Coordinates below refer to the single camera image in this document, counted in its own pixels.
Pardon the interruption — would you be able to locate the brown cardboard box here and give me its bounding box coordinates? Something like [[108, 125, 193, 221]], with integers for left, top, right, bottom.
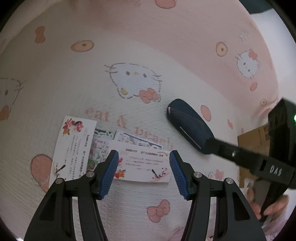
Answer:
[[237, 124, 270, 188]]

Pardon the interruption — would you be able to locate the person's right hand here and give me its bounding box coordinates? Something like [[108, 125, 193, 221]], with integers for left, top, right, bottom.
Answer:
[[246, 185, 291, 220]]

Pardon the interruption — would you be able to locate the sticker sheet packet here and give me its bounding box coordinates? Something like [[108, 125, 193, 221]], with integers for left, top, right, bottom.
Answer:
[[86, 128, 162, 172]]

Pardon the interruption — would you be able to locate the floral printed white card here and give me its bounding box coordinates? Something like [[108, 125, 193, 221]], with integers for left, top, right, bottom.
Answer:
[[49, 116, 97, 185]]

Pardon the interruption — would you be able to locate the dark denim glasses case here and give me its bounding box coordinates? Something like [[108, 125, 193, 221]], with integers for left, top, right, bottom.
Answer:
[[166, 98, 214, 155]]

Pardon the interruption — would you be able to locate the dark teal curtain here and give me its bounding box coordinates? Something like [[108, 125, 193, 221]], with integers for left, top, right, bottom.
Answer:
[[239, 0, 279, 15]]

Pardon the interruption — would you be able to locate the pink Hello Kitty blanket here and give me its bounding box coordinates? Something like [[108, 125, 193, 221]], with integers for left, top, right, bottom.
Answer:
[[1, 1, 295, 240]]

